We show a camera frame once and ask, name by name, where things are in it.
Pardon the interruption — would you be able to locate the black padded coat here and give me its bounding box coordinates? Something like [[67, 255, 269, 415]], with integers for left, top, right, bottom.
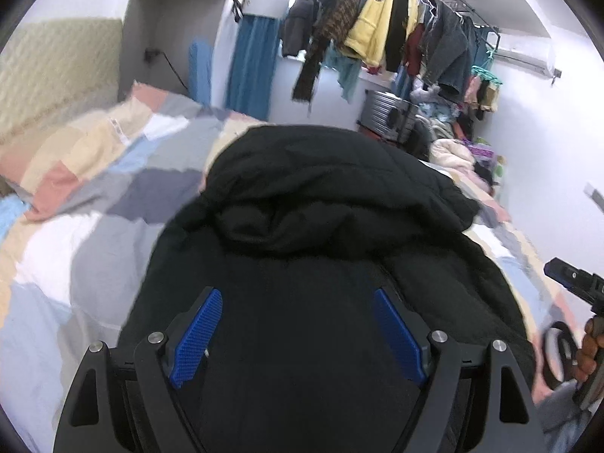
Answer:
[[120, 126, 539, 452]]

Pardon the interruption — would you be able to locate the person's right hand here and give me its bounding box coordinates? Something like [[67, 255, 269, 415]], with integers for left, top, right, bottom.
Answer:
[[573, 319, 603, 384]]

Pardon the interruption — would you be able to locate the black belt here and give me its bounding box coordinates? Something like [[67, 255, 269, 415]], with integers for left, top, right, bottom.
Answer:
[[541, 321, 578, 391]]

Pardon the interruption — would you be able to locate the patchwork pastel duvet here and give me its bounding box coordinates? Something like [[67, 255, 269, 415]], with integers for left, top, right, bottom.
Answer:
[[0, 103, 582, 453]]

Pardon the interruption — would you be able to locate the cream bundled blanket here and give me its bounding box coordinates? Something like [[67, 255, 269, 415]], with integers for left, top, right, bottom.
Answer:
[[429, 138, 477, 180]]

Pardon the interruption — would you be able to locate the teal clip hanger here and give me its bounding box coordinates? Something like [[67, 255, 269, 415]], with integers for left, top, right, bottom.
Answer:
[[471, 29, 503, 86]]

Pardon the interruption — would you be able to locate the grey hard-shell suitcase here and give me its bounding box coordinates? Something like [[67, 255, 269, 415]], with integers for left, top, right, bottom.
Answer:
[[357, 90, 418, 145]]

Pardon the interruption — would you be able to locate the patchwork pillow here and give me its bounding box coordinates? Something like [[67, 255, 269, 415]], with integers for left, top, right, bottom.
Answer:
[[0, 82, 183, 223]]

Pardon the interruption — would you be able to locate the dark denim jacket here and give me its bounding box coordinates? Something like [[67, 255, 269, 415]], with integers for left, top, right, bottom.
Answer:
[[420, 0, 476, 103]]

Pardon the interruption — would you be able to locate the teal hanging cloth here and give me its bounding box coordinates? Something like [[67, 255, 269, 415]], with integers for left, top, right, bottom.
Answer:
[[324, 44, 362, 103]]

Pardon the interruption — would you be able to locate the yellow fleece jacket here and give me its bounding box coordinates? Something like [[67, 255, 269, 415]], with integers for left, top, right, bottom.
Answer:
[[343, 0, 393, 68]]

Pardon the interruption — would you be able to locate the quilted cream headboard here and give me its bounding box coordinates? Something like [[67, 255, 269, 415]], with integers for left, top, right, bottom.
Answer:
[[1, 17, 123, 144]]

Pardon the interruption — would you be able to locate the blue curtain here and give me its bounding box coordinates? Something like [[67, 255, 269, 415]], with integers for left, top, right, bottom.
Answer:
[[225, 14, 280, 121]]

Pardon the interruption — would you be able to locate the brown plaid scarf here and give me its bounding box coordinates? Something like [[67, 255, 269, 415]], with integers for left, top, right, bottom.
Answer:
[[292, 0, 361, 103]]

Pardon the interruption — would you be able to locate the blue folded board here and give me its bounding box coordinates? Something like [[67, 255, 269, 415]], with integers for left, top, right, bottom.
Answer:
[[188, 39, 213, 106]]

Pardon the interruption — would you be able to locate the dark grey hanging jacket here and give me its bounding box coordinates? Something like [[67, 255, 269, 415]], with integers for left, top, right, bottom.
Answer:
[[280, 0, 335, 57]]

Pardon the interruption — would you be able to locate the grey wall switch plate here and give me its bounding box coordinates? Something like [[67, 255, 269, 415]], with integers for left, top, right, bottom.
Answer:
[[584, 183, 604, 213]]

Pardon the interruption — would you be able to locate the white wall air conditioner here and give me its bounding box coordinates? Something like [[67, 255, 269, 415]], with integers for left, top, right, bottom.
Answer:
[[495, 48, 562, 79]]

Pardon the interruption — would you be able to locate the black wall charger with cable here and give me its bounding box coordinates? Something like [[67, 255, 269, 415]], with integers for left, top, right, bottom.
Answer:
[[143, 48, 191, 92]]

